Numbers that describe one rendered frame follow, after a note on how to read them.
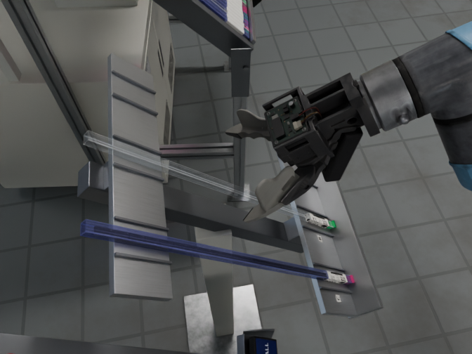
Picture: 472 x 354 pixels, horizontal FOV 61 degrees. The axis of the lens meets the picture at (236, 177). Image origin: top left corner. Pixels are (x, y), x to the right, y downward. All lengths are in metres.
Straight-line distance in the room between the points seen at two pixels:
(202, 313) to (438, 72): 1.17
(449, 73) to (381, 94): 0.07
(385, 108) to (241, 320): 1.10
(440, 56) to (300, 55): 1.74
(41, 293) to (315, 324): 0.97
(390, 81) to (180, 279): 1.18
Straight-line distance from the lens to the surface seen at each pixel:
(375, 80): 0.49
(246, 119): 0.57
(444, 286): 1.68
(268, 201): 0.51
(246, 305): 1.47
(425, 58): 0.49
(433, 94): 0.49
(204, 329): 1.46
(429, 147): 1.98
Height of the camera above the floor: 1.44
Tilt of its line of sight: 58 degrees down
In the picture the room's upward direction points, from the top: straight up
